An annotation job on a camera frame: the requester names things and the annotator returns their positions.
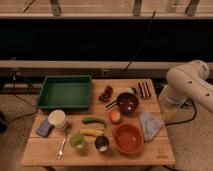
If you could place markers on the yellow banana toy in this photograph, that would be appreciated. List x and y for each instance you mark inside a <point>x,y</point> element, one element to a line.
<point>91,132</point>

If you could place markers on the dark purple pan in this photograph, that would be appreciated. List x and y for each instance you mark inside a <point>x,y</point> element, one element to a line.
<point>126,102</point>

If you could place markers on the metal cup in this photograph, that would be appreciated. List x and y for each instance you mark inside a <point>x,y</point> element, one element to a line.
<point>102,143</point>

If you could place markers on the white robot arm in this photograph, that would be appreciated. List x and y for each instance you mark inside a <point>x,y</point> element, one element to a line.
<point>187,81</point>

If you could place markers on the blue grey cloth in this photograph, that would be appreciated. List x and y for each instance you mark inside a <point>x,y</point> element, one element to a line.
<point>150,125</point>

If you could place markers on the brown striped block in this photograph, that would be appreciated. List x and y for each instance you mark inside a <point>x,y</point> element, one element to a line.
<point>144,90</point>

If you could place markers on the orange peach toy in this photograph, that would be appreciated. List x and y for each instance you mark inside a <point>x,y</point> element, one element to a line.
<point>115,116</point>

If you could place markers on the green plastic tray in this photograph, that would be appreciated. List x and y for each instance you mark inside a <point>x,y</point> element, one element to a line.
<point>72,93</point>

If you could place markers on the orange plastic bowl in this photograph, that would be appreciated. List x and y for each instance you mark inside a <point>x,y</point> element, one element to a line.
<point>127,139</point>

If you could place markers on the green cucumber toy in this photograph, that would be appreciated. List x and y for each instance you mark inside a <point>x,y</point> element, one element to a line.
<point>88,120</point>

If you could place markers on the dark red grape bunch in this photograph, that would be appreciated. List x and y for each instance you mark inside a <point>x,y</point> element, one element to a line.
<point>106,95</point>

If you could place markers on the white stacked cups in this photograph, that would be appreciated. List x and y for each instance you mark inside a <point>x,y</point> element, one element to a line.
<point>58,119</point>

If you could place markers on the blue sponge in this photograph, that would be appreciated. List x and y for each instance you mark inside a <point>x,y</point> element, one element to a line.
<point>44,128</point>

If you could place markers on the green plastic cup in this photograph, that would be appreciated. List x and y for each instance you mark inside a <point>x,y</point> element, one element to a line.
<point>77,141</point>

